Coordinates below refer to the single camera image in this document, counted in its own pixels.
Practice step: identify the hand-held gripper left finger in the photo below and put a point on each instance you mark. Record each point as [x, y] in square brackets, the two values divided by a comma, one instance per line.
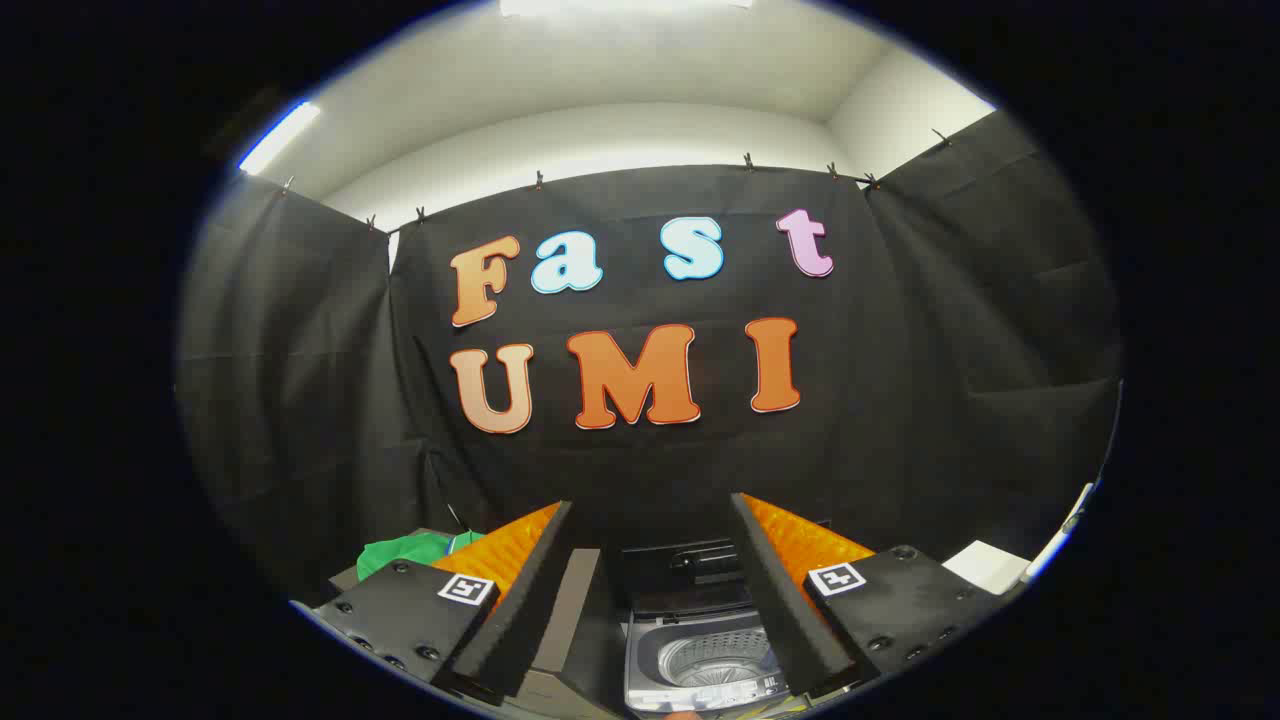
[535, 600]

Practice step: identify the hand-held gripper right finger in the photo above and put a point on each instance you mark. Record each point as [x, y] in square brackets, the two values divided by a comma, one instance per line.
[785, 610]

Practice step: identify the grey washing machine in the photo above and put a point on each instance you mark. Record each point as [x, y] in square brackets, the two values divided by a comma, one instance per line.
[650, 650]

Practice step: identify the green knit garment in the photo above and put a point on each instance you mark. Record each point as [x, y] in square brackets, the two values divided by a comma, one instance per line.
[400, 552]

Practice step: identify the taupe box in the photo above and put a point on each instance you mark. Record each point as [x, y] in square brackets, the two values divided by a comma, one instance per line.
[578, 620]

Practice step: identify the black backdrop cloth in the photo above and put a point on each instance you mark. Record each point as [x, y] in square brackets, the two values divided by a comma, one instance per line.
[650, 470]

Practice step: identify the row of black clips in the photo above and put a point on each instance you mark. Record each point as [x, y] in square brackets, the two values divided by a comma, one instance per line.
[538, 179]

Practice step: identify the long ceiling light strip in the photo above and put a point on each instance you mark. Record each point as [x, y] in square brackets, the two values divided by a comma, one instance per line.
[280, 137]

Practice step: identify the wide ceiling light panel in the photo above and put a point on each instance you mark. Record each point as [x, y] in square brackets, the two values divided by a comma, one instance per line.
[620, 6]

